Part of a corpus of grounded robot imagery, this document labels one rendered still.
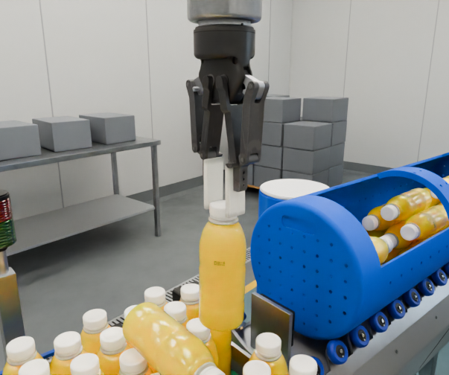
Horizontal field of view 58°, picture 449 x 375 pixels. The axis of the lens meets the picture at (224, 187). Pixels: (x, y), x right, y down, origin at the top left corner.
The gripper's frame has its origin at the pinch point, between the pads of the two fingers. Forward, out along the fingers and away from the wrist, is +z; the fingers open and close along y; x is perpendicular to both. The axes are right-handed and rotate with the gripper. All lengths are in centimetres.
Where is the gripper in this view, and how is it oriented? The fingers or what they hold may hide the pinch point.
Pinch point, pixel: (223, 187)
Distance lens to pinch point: 54.4
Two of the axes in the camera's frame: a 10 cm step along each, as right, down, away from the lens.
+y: -6.5, -2.1, 7.3
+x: -7.6, 1.8, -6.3
